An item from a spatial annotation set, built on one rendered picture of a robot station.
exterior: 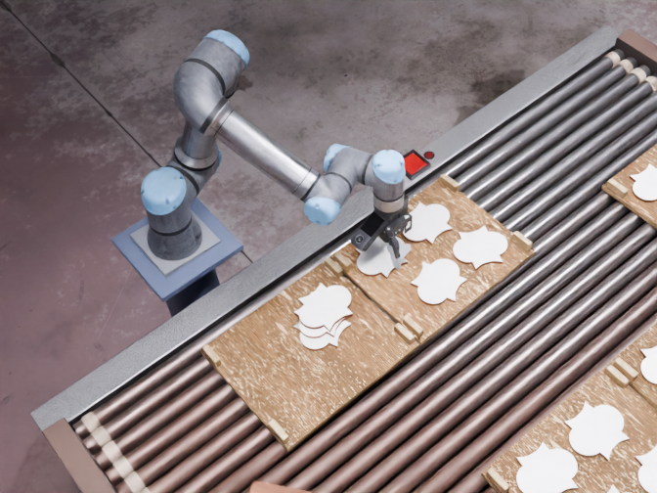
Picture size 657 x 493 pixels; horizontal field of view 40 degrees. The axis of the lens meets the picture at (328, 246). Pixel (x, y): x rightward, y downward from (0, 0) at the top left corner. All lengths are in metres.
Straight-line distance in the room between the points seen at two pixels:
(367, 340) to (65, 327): 1.62
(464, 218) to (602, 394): 0.60
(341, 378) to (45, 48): 2.92
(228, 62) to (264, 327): 0.66
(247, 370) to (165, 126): 2.07
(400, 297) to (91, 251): 1.75
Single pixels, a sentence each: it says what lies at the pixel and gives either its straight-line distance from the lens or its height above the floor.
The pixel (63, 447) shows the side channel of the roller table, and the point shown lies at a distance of 2.20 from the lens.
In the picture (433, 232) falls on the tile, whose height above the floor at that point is 0.95.
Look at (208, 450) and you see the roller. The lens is 2.14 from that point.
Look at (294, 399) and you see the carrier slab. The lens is 2.15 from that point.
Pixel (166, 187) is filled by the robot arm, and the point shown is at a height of 1.11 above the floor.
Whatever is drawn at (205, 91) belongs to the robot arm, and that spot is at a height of 1.47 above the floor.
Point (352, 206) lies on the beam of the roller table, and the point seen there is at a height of 0.91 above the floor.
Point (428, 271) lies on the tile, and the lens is 2.31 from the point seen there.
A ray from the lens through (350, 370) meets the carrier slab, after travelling 2.18.
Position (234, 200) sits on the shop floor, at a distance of 3.74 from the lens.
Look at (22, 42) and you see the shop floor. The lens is 4.75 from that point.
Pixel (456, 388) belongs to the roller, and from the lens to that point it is 2.18.
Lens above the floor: 2.85
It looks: 53 degrees down
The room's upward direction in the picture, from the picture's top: 6 degrees counter-clockwise
